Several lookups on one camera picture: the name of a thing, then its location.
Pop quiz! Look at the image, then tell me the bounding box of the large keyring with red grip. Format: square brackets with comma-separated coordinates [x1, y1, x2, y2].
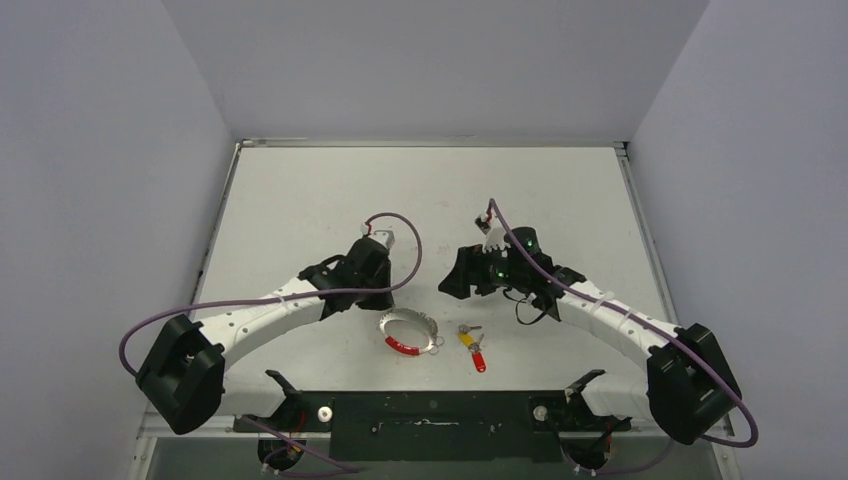
[377, 307, 444, 357]

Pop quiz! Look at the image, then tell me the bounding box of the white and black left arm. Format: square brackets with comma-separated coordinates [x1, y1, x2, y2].
[134, 230, 394, 434]

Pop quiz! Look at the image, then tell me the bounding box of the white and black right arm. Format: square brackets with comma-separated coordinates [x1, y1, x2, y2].
[438, 220, 741, 445]

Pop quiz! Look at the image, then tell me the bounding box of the yellow tagged key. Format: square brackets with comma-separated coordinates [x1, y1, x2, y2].
[457, 324, 483, 353]

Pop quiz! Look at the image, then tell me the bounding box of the red tagged key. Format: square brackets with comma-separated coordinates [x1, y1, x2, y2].
[468, 334, 487, 373]

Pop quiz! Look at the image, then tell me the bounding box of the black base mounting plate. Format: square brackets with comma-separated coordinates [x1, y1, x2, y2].
[233, 390, 631, 463]

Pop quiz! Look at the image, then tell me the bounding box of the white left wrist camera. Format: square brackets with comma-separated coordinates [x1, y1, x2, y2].
[368, 230, 396, 250]

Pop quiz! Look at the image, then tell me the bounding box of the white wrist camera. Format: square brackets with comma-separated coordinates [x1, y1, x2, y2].
[368, 230, 396, 250]
[474, 212, 510, 253]

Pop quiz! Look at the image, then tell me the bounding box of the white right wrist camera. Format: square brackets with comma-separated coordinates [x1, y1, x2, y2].
[474, 212, 510, 253]

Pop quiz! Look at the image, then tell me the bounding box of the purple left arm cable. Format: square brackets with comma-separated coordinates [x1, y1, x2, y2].
[117, 211, 425, 379]

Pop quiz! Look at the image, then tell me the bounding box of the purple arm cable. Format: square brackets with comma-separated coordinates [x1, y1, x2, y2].
[486, 197, 761, 449]
[117, 211, 425, 379]

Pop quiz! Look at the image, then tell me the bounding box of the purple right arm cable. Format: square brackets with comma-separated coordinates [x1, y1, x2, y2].
[486, 197, 761, 449]

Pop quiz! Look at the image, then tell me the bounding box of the aluminium front rail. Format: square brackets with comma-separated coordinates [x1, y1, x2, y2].
[135, 389, 737, 440]

